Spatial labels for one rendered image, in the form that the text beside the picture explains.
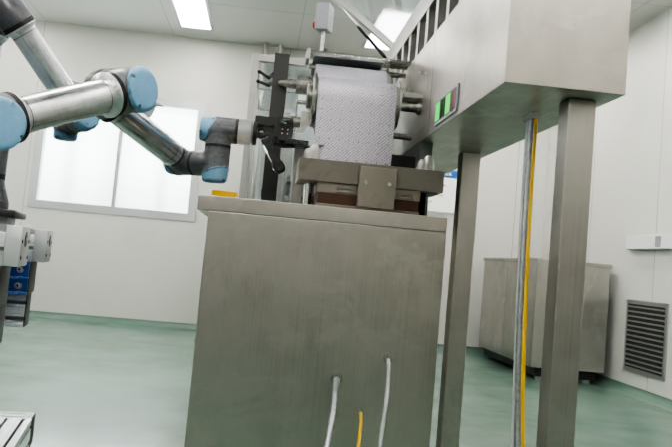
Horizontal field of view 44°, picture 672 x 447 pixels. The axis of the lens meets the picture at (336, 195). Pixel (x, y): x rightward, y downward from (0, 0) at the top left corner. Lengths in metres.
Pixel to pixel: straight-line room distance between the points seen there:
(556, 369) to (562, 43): 0.66
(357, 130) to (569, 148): 0.86
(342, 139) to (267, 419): 0.83
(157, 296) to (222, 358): 5.88
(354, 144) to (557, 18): 0.91
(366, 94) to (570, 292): 1.00
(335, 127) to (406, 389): 0.79
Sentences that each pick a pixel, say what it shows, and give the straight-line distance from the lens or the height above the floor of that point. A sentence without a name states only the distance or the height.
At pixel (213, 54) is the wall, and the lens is 8.22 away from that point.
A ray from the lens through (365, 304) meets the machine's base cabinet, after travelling 2.18.
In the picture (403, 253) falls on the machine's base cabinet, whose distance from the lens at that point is 2.19.
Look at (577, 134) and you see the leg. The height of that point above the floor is 1.06.
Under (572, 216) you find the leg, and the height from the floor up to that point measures 0.89.
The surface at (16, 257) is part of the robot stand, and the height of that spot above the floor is 0.70.
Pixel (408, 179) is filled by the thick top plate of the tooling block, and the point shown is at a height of 1.00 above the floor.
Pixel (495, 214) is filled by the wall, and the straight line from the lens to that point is 8.32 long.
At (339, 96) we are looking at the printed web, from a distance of 2.47.
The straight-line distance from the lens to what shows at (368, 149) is 2.45.
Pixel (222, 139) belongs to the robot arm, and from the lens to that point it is 2.40.
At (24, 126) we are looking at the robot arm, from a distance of 1.89.
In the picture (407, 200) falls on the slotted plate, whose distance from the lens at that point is 2.27.
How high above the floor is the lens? 0.75
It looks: 5 degrees up
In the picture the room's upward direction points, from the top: 5 degrees clockwise
